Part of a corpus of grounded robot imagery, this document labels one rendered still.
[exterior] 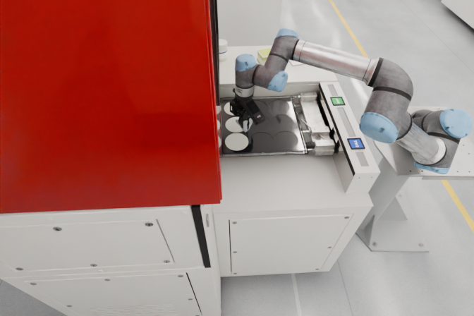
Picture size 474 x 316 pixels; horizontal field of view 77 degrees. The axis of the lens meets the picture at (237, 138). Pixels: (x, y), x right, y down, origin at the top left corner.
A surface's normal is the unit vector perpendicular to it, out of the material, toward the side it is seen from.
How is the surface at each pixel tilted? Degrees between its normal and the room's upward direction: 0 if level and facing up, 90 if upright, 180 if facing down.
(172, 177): 90
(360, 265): 0
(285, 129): 0
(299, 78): 0
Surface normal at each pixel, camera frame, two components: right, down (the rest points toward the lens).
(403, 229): 0.00, -0.68
